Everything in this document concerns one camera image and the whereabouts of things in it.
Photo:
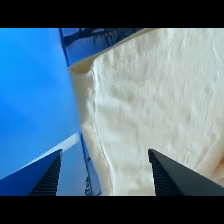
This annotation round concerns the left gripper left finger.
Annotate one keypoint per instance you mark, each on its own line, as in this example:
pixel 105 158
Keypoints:
pixel 40 176

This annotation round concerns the beige shirt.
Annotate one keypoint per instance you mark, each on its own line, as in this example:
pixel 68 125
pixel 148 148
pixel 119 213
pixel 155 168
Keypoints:
pixel 150 100

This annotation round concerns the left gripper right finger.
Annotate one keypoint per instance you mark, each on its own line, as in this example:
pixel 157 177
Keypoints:
pixel 176 180

